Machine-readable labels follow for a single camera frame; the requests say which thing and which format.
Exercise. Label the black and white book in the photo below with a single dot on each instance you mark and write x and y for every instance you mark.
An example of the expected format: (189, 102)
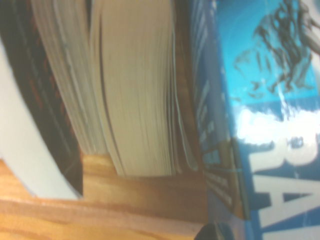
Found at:
(15, 112)

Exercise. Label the wooden bookshelf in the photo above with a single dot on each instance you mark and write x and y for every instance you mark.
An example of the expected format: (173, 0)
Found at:
(125, 207)

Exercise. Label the thick blue paperback book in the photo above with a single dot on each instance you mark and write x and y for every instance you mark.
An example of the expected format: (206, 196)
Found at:
(262, 100)

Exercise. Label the paperback with illustrated cover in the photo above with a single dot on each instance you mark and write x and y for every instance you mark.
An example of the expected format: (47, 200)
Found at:
(140, 100)

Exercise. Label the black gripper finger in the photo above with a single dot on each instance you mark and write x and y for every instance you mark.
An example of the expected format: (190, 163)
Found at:
(215, 232)

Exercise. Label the paperback with pages outward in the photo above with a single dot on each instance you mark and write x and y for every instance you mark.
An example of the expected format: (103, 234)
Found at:
(70, 87)

